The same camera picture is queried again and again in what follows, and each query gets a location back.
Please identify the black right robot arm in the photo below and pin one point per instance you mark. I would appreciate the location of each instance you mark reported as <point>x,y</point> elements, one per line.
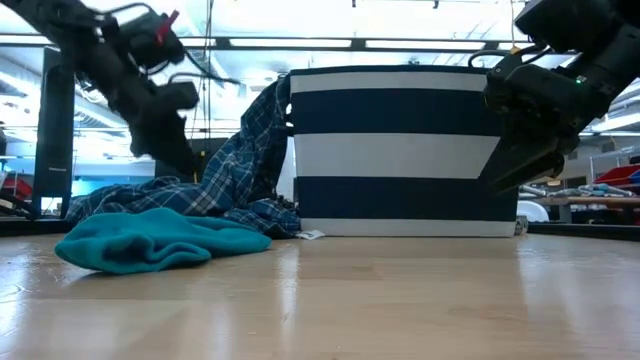
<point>600,25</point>

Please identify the teal fleece garment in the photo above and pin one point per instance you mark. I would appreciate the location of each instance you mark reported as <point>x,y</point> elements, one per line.
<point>150,240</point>

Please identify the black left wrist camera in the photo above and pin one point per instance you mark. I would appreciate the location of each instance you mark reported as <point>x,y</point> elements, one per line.
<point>145,45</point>

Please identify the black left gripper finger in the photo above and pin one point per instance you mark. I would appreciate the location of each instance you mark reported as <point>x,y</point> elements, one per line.
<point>162,145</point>

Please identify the blue plaid shirt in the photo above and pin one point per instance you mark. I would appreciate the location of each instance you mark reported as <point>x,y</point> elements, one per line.
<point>235,170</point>

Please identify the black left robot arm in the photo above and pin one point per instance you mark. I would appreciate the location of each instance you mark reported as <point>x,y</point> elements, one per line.
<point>60,30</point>

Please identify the navy white striped fabric bin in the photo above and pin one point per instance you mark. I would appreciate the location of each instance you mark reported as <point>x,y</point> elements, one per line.
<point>390,155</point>

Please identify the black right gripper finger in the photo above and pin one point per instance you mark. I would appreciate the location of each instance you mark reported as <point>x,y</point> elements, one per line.
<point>535,172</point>
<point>525,152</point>

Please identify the white round object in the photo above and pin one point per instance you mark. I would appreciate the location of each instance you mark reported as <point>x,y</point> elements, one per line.
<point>534,212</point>

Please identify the white column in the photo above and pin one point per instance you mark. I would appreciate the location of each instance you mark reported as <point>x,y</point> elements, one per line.
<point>287,175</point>

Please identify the pile of folded clothes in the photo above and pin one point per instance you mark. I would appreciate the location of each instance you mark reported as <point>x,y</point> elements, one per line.
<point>600,190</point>

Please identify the red storage bin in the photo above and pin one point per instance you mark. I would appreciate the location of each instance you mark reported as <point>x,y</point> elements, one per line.
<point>17,186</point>
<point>617,176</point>

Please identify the wooden background table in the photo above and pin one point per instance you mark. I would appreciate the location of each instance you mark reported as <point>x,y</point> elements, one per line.
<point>600,202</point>

